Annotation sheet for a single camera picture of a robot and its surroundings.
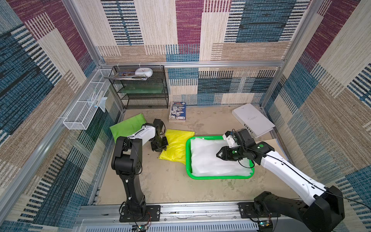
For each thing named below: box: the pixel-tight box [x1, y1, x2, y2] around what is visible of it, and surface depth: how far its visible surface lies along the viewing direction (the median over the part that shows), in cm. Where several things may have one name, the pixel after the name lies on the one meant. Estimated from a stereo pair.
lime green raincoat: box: [109, 113, 147, 143], surface depth 109 cm
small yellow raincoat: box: [158, 129, 196, 165], surface depth 96 cm
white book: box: [231, 103, 276, 139], surface depth 109 cm
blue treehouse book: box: [168, 101, 186, 123], surface depth 117 cm
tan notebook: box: [264, 138, 288, 160], surface depth 101 cm
